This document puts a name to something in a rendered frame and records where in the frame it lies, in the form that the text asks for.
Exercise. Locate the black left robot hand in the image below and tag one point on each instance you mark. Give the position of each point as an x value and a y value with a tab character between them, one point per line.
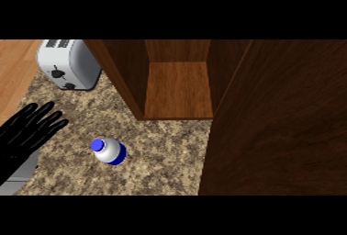
23	131

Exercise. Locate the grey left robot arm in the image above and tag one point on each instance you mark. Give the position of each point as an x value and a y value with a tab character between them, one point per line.
20	175

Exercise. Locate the brown wooden cabinet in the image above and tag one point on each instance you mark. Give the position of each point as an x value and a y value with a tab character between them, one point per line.
172	82

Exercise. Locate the dark brown cabinet door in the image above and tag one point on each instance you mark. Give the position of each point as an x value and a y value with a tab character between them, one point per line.
279	122

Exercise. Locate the white bottle with blue cap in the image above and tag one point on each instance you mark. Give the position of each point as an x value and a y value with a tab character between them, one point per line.
107	151

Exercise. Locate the white toaster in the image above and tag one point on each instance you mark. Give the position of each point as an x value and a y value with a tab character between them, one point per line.
68	62

